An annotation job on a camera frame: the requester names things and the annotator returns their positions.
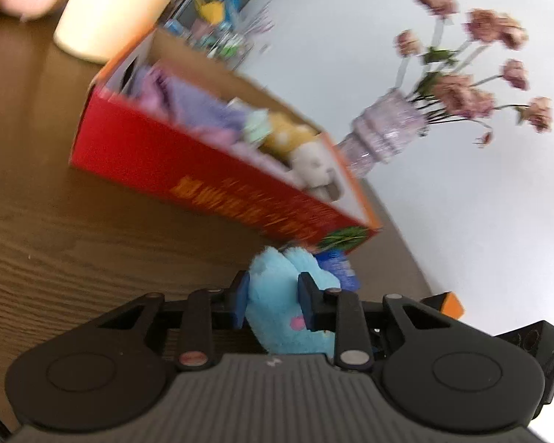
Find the blue packet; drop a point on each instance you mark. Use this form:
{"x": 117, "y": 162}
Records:
{"x": 341, "y": 270}

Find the blue yellow plastic items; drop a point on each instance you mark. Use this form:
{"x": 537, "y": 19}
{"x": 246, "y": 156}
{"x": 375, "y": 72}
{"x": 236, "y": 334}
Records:
{"x": 212, "y": 9}

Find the yellow plush toy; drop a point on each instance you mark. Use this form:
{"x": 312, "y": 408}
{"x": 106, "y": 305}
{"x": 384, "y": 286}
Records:
{"x": 286, "y": 136}

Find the glass vase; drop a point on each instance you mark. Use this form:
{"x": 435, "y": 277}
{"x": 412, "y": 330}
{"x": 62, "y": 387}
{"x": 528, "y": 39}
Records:
{"x": 383, "y": 129}

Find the shelf of colourful items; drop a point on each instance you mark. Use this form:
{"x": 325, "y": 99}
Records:
{"x": 221, "y": 41}

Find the red cardboard box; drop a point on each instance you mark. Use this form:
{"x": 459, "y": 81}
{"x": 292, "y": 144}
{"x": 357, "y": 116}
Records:
{"x": 134, "y": 147}

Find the pale green cloth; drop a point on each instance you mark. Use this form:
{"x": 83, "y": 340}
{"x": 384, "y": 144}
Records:
{"x": 256, "y": 127}

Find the purple satin scrunchie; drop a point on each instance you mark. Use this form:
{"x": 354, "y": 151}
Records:
{"x": 150, "y": 87}

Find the blue plush toy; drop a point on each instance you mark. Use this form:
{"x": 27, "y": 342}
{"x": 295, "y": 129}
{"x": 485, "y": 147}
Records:
{"x": 272, "y": 314}

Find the dried pink roses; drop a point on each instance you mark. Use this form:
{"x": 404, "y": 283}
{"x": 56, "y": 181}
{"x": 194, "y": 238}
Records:
{"x": 457, "y": 92}

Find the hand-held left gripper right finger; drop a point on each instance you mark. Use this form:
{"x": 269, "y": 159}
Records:
{"x": 304, "y": 304}

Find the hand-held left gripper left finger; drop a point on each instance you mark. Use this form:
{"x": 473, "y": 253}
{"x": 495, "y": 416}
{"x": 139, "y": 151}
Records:
{"x": 241, "y": 300}

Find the white plush hamster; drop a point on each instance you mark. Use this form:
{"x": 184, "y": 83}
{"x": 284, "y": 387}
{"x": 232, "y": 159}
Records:
{"x": 314, "y": 166}

